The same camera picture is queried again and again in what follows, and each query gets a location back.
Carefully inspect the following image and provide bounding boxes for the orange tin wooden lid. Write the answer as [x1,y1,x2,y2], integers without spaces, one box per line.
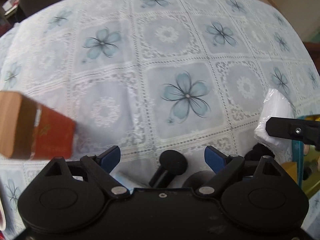
[1,91,75,160]

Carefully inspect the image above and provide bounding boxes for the black round handle brush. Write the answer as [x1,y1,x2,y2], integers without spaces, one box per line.
[149,150,188,189]

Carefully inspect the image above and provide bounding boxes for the dark candle jar silver lid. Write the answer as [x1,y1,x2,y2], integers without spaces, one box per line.
[182,171,215,190]

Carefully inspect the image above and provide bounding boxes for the floral lace tablecloth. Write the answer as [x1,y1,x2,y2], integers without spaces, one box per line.
[1,0,319,239]

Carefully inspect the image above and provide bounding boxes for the black plush toy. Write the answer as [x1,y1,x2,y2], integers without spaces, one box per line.
[244,144,275,166]

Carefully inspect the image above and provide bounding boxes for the gold teal metal tray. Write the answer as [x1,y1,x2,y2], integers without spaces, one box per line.
[292,114,319,199]

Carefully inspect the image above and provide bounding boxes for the white cotton pad pack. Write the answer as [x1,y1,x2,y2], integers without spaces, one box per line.
[254,88,295,153]

